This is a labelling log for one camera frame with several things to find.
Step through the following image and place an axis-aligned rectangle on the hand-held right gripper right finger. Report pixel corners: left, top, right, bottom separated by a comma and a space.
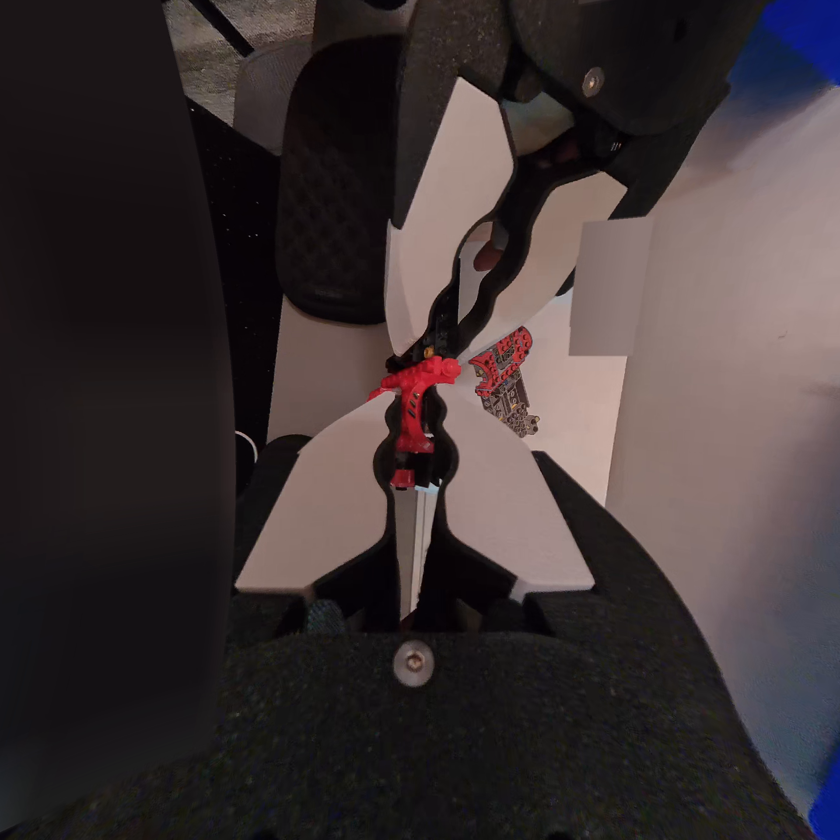
436, 394, 597, 593

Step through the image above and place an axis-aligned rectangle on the person's left hand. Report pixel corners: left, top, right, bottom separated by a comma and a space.
474, 222, 511, 271

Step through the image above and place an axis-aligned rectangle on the white lego instruction booklet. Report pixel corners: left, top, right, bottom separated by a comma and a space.
266, 289, 631, 508

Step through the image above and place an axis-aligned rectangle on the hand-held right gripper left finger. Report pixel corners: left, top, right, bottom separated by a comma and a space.
233, 394, 401, 595

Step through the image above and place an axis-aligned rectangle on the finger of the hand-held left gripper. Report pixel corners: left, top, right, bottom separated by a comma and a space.
384, 75, 514, 358
459, 174, 631, 368

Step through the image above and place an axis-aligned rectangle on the red curved lego piece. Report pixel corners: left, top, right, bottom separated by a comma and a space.
367, 357, 463, 490

